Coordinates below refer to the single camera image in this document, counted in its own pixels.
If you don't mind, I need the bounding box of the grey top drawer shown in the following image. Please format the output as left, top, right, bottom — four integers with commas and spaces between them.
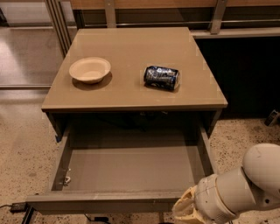
26, 126, 217, 214

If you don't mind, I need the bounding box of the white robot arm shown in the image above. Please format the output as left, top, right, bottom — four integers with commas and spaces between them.
172, 143, 280, 224

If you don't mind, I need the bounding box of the grey drawer cabinet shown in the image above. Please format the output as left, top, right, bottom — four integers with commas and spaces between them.
42, 27, 228, 137

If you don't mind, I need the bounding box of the dark object on floor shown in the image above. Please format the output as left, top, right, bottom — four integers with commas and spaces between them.
264, 109, 280, 126

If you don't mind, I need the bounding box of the crushed blue soda can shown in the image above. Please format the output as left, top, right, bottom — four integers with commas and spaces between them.
143, 66, 180, 91

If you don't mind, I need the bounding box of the black power adapter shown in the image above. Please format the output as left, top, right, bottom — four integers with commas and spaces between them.
10, 202, 27, 214

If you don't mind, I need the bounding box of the white paper bowl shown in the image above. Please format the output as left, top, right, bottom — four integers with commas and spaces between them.
69, 57, 111, 84

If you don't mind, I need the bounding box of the metal shelf frame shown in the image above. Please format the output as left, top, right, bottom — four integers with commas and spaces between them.
43, 0, 280, 53

